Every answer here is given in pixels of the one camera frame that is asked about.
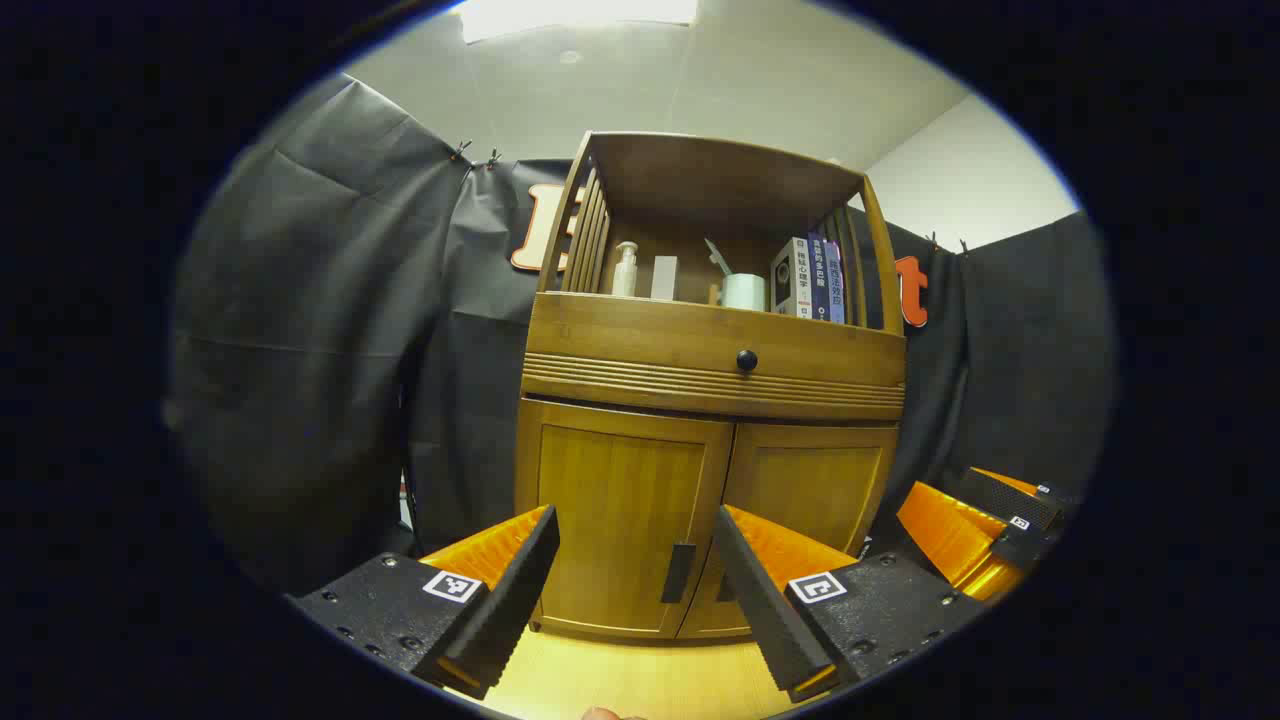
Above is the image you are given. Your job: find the blue book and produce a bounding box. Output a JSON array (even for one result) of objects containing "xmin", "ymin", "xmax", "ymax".
[
  {"xmin": 825, "ymin": 240, "xmax": 847, "ymax": 325},
  {"xmin": 806, "ymin": 233, "xmax": 831, "ymax": 323}
]

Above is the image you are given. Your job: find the ceiling light panel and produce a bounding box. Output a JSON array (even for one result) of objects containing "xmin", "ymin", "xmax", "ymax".
[{"xmin": 460, "ymin": 0, "xmax": 699, "ymax": 44}]

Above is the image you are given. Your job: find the wooden shoe cabinet door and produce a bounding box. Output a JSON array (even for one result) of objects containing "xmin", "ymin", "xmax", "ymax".
[
  {"xmin": 515, "ymin": 398, "xmax": 736, "ymax": 639},
  {"xmin": 680, "ymin": 422, "xmax": 901, "ymax": 639}
]

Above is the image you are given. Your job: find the wooden double-door shoe cabinet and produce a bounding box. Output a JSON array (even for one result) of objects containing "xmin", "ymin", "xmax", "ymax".
[{"xmin": 513, "ymin": 130, "xmax": 909, "ymax": 641}]

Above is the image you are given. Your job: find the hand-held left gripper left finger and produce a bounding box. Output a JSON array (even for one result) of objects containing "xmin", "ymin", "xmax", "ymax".
[{"xmin": 285, "ymin": 504, "xmax": 561, "ymax": 701}]

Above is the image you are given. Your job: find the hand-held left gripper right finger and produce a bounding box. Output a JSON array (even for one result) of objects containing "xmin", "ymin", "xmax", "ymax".
[{"xmin": 712, "ymin": 504, "xmax": 991, "ymax": 704}]

